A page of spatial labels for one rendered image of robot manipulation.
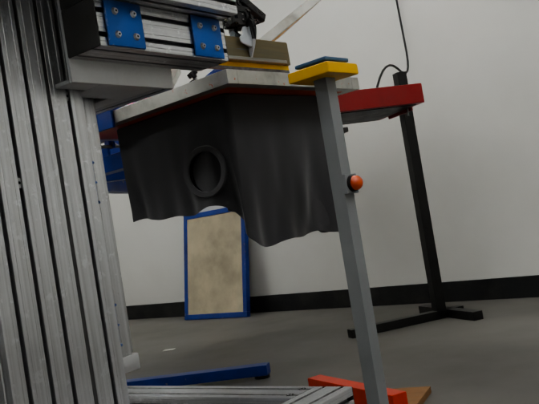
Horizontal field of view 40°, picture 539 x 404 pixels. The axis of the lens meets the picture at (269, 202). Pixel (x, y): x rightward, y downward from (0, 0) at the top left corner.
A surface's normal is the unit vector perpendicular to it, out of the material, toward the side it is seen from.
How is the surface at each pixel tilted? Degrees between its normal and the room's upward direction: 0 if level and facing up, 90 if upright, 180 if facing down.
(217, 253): 79
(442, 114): 90
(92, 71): 90
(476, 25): 90
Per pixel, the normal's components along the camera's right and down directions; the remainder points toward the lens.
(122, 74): 0.79, -0.14
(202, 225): -0.68, -0.11
